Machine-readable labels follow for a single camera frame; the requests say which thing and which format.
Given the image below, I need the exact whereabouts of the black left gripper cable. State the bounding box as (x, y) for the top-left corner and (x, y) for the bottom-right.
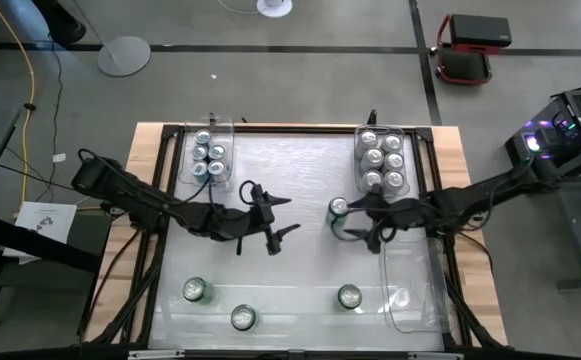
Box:
(204, 179), (266, 224)

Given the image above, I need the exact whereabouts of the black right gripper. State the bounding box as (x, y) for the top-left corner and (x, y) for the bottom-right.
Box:
(342, 185), (429, 254)

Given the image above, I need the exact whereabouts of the grey round stand base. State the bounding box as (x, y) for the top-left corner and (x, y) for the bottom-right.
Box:
(72, 0), (152, 78)

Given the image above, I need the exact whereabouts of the white Spindrift can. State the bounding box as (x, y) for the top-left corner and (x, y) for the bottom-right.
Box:
(360, 148), (385, 171)
(357, 129), (380, 151)
(359, 169), (384, 194)
(381, 133), (405, 155)
(383, 152), (407, 174)
(382, 170), (409, 195)

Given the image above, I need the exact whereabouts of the yellow floor cable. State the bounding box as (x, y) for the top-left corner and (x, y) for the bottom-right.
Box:
(0, 0), (37, 206)

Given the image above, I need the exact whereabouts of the white floor cable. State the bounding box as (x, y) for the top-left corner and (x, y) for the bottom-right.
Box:
(217, 0), (261, 16)

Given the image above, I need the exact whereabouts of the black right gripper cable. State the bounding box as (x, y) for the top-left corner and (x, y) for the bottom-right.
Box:
(330, 219), (397, 245)

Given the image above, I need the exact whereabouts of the black workbench frame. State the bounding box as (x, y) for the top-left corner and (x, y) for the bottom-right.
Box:
(0, 208), (104, 331)

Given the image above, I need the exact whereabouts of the clear plastic bin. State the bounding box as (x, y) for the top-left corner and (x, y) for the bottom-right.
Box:
(379, 238), (459, 339)
(177, 114), (236, 194)
(349, 124), (412, 197)

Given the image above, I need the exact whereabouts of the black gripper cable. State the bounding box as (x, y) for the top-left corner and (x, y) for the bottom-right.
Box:
(330, 219), (397, 245)
(204, 179), (266, 224)

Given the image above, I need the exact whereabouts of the red and black stool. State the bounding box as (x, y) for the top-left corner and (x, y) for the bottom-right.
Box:
(432, 13), (514, 86)

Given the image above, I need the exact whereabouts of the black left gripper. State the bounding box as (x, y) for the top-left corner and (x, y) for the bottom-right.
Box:
(227, 183), (302, 256)

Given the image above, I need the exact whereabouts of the white printed paper sheet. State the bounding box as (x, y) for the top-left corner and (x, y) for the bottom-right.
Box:
(2, 200), (79, 265)

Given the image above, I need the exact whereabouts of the green Sprite can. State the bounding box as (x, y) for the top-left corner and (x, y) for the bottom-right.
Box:
(337, 283), (365, 311)
(325, 196), (352, 229)
(230, 303), (259, 332)
(182, 276), (215, 305)

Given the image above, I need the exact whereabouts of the white round stand base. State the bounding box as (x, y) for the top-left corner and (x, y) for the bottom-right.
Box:
(256, 0), (294, 19)

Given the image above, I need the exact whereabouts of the dark bulky floor object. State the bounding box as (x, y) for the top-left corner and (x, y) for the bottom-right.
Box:
(32, 0), (87, 45)

